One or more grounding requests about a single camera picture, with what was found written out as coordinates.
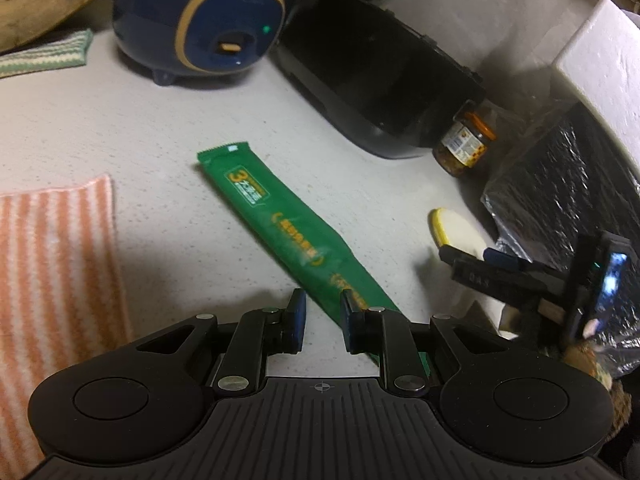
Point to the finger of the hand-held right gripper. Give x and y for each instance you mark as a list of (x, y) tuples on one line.
[(475, 277), (502, 258)]

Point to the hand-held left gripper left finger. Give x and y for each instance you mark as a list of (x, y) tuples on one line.
[(300, 320)]

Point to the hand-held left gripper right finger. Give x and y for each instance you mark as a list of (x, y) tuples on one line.
[(347, 325)]

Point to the green sachet packet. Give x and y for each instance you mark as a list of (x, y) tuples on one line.
[(280, 220)]

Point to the glass jar orange lid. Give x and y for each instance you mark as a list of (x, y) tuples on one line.
[(462, 142)]

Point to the white foam box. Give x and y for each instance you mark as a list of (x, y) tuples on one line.
[(605, 60)]

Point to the black rice cooker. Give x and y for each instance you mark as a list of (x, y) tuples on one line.
[(370, 75)]

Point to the orange striped towel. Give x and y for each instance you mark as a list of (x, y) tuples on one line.
[(55, 285)]

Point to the blue rice cooker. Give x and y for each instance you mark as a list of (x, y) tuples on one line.
[(165, 15)]

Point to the green striped cloth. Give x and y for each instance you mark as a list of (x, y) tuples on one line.
[(45, 55)]

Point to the round wooden cutting board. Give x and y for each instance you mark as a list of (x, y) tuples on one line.
[(40, 0)]

